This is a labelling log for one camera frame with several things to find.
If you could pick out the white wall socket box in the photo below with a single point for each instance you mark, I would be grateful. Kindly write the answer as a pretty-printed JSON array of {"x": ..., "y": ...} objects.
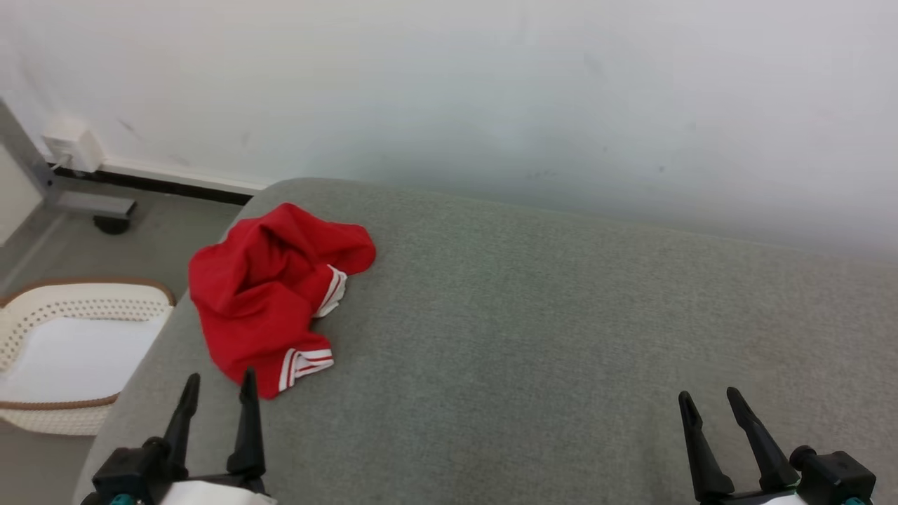
[{"x": 74, "y": 149}]

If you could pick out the grey fabric sofa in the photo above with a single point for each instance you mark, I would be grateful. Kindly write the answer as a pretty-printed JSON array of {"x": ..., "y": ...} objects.
[{"x": 526, "y": 315}]

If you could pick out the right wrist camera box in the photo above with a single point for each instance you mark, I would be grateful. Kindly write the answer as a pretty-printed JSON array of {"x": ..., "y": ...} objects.
[{"x": 835, "y": 473}]

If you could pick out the red and white jersey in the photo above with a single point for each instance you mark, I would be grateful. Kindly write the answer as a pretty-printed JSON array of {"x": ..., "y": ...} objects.
[{"x": 245, "y": 308}]

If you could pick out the white baseboard strip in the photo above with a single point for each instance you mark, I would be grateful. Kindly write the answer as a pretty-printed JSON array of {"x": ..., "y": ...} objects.
[{"x": 182, "y": 177}]

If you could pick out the white perforated laundry basket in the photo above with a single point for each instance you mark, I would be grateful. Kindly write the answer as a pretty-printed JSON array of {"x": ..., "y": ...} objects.
[{"x": 84, "y": 303}]

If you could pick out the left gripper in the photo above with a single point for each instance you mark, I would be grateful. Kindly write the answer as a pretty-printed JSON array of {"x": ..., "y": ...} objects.
[{"x": 217, "y": 494}]

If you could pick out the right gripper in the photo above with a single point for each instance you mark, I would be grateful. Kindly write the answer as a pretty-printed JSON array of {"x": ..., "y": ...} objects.
[{"x": 758, "y": 499}]

